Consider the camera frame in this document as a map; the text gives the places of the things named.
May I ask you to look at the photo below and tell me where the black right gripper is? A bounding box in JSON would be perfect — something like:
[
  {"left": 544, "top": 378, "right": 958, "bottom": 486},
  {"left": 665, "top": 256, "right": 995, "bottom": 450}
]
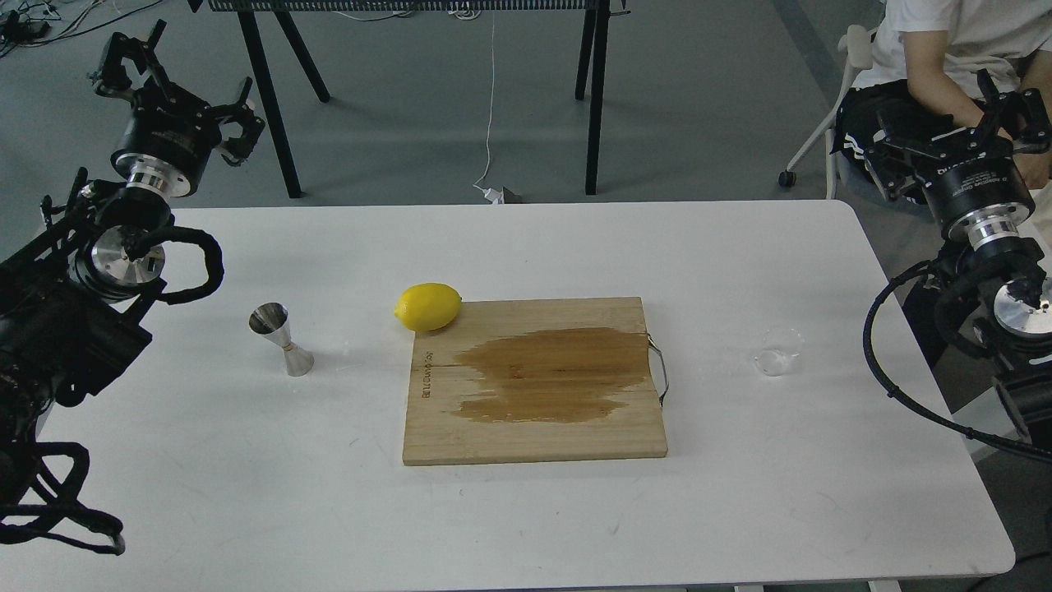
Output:
[{"left": 865, "top": 70, "right": 1050, "bottom": 241}]

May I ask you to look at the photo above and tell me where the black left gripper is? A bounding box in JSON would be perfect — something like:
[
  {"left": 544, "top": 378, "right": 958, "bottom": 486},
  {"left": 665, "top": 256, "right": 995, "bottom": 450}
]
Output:
[{"left": 89, "top": 20, "right": 266, "bottom": 197}]

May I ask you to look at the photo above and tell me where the steel double jigger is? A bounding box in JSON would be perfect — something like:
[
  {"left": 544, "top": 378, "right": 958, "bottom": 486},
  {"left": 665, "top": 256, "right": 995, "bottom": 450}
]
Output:
[{"left": 248, "top": 301, "right": 315, "bottom": 377}]

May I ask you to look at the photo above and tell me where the clear glass measuring cup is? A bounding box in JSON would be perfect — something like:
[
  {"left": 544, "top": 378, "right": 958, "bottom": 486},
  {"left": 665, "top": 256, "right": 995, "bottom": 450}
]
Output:
[{"left": 753, "top": 326, "right": 805, "bottom": 377}]

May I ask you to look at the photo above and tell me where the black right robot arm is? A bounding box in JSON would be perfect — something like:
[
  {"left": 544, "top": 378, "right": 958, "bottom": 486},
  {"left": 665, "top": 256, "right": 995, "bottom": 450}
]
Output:
[{"left": 863, "top": 70, "right": 1050, "bottom": 462}]

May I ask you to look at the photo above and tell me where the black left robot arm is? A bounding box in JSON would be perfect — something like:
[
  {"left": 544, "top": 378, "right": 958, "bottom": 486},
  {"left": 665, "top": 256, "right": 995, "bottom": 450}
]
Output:
[{"left": 1, "top": 21, "right": 265, "bottom": 555}]

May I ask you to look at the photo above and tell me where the seated person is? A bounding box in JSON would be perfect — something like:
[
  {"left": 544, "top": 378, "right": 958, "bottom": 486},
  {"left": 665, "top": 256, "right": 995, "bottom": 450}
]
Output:
[{"left": 835, "top": 1, "right": 1051, "bottom": 181}]

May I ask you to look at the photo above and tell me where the white office chair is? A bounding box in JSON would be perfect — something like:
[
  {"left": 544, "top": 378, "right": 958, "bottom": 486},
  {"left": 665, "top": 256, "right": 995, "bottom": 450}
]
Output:
[{"left": 777, "top": 25, "right": 881, "bottom": 200}]

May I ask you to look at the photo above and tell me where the yellow lemon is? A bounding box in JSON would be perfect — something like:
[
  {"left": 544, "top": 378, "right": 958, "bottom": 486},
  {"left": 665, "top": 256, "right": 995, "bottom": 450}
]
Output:
[{"left": 392, "top": 284, "right": 463, "bottom": 332}]

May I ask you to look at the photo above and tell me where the wooden cutting board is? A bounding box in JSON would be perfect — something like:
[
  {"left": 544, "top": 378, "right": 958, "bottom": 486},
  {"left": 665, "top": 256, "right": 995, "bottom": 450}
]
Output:
[{"left": 402, "top": 295, "right": 668, "bottom": 467}]

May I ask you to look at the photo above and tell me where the white power cable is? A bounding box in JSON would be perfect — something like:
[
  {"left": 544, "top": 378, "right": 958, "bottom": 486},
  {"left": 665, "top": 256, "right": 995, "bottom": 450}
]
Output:
[{"left": 473, "top": 11, "right": 504, "bottom": 204}]

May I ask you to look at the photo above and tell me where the black metal table frame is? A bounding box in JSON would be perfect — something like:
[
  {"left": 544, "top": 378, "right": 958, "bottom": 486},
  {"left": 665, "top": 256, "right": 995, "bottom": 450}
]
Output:
[{"left": 204, "top": 11, "right": 653, "bottom": 207}]

